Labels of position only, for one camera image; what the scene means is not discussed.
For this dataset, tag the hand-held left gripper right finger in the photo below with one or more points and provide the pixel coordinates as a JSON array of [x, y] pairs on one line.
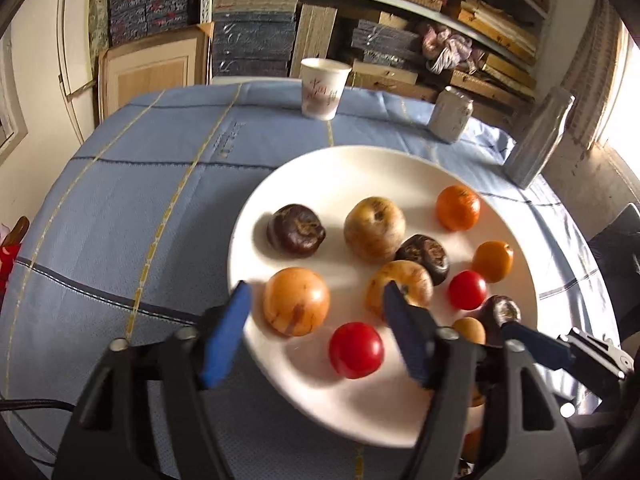
[[407, 340]]

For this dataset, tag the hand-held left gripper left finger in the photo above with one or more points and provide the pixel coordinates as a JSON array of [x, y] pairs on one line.
[[225, 335]]

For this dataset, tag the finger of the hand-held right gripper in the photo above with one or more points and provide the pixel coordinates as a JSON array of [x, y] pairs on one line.
[[540, 347]]

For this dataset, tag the large red tomato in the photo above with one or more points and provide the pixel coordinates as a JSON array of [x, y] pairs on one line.
[[356, 350]]

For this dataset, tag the dark water chestnut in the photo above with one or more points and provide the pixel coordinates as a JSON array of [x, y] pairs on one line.
[[502, 310], [425, 257], [295, 230]]

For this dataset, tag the brown speckled pear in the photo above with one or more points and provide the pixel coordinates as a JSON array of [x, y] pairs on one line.
[[410, 277]]

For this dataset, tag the small tan longan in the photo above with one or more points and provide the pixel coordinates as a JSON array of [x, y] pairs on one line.
[[470, 331]]

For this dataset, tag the red cherry tomato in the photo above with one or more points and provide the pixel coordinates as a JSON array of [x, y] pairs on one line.
[[467, 290]]

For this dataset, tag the golden yellow fruit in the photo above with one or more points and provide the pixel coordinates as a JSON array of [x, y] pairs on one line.
[[296, 301]]

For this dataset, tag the orange cherry tomato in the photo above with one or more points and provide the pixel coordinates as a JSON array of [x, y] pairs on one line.
[[492, 261]]

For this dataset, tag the white round plate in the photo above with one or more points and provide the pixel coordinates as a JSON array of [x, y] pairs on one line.
[[310, 395]]

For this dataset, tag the pale yellow pear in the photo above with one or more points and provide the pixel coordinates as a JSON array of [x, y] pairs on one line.
[[375, 229]]

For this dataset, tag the black chair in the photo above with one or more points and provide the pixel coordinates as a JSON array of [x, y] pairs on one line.
[[620, 260]]

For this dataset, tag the mandarin orange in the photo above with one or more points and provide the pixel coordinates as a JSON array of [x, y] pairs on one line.
[[457, 207]]

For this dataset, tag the blue plaid tablecloth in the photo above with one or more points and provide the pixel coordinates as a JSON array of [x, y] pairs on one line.
[[125, 210]]

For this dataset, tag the grey ribbed bottle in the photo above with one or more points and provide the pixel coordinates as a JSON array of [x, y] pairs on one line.
[[537, 140]]

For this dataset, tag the brown wooden piece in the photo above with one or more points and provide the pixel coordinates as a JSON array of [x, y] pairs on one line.
[[20, 230]]

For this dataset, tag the white drink can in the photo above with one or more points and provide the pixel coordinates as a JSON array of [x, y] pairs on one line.
[[451, 112]]

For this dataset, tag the red patterned cloth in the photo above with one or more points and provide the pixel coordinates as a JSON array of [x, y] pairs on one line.
[[5, 260]]

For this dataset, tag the bright window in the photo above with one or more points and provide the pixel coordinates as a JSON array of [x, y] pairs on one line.
[[625, 100]]

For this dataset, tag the white paper cup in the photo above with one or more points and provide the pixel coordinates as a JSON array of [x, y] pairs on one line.
[[322, 90]]

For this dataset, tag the stack of woven clasp boxes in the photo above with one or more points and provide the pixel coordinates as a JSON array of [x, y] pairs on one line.
[[480, 85]]

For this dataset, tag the framed wooden panel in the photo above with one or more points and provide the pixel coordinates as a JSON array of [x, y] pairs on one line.
[[150, 75]]

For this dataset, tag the stack of blue patterned boxes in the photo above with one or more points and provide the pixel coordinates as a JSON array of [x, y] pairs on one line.
[[380, 40], [250, 45], [150, 10]]

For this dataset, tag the pink cloth bundle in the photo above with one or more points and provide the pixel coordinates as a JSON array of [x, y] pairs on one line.
[[450, 47]]

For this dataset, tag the upright woven box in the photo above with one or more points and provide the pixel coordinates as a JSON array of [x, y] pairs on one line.
[[312, 35]]

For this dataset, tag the white board panel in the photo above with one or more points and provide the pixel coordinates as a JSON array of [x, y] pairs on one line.
[[75, 60]]

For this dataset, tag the white framed window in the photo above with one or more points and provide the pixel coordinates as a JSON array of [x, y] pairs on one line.
[[10, 105]]

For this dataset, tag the stack of tan wooden boxes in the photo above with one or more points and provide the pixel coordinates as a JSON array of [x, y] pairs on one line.
[[500, 30]]

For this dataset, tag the green marble slab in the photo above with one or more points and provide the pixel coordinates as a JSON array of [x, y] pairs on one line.
[[98, 10]]

